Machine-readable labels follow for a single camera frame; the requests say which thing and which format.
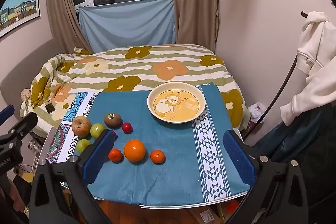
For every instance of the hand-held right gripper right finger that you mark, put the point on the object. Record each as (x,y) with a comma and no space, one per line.
(239,158)

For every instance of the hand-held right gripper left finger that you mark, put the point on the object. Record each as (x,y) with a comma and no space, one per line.
(97,158)

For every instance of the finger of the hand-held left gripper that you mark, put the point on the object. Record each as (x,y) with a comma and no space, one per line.
(6,112)
(22,125)

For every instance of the small tangerine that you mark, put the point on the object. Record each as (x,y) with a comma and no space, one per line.
(115,155)
(157,156)

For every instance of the green round fruit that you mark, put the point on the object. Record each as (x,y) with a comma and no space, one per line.
(82,145)
(97,130)

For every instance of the brownish red apple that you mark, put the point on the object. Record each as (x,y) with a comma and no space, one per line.
(80,126)

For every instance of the large orange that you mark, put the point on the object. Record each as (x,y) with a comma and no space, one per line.
(134,151)

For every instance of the small red tomato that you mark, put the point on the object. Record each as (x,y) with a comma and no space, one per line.
(126,127)

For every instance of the cream bowl with duck print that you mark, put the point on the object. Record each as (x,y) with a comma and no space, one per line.
(176,106)

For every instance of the person's left hand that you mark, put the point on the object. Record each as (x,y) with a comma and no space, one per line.
(14,196)

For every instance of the black phone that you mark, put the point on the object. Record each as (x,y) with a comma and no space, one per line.
(50,108)

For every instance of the white blue patterned cloth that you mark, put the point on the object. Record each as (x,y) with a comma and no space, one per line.
(61,145)

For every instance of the orange item under table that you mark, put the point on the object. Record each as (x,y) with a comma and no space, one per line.
(232,206)

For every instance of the white plastic bag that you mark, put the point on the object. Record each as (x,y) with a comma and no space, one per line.
(256,109)

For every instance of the dark blue clothes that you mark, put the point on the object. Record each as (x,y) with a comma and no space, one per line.
(288,142)

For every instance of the cardboard box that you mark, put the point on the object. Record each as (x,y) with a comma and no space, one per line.
(207,216)

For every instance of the blue towel with white band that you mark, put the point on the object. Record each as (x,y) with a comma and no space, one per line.
(170,174)

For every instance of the floral striped blanket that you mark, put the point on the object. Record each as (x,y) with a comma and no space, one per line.
(147,69)

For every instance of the beige curtain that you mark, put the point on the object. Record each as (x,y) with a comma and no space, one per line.
(63,3)
(195,3)

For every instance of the white hoodie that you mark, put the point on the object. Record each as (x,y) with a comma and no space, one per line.
(315,61)

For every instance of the light blue hanging cloth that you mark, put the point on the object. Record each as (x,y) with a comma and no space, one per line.
(126,24)

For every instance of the wall poster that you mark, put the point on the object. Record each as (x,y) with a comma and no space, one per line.
(18,8)

